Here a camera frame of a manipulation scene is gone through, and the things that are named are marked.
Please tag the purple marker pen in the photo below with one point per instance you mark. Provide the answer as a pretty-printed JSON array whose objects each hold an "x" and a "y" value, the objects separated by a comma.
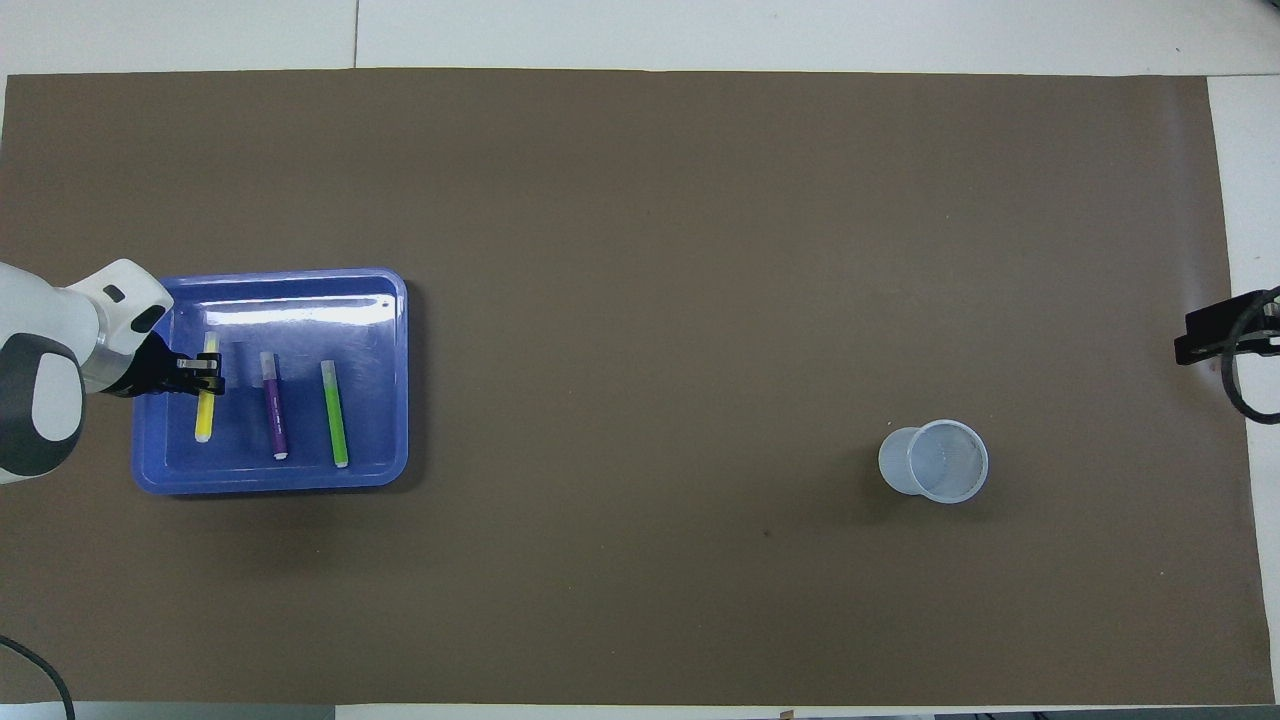
[{"x": 275, "y": 410}]

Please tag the brown table mat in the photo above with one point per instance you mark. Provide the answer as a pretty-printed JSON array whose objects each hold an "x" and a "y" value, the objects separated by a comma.
[{"x": 650, "y": 250}]

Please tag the yellow marker pen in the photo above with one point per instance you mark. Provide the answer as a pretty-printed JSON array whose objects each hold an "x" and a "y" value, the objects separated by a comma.
[{"x": 204, "y": 415}]

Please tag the translucent plastic cup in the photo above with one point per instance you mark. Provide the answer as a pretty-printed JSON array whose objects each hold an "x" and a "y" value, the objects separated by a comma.
[{"x": 945, "y": 462}]

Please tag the blue plastic tray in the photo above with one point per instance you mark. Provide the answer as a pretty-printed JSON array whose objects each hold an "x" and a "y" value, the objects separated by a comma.
[{"x": 370, "y": 400}]

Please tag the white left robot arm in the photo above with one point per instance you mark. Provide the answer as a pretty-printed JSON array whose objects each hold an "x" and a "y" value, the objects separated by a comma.
[{"x": 40, "y": 320}]

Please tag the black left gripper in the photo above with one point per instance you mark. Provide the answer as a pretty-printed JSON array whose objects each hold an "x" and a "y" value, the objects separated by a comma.
[{"x": 145, "y": 375}]

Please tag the green marker pen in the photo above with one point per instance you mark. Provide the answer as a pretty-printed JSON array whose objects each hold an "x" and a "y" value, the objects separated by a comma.
[{"x": 335, "y": 415}]

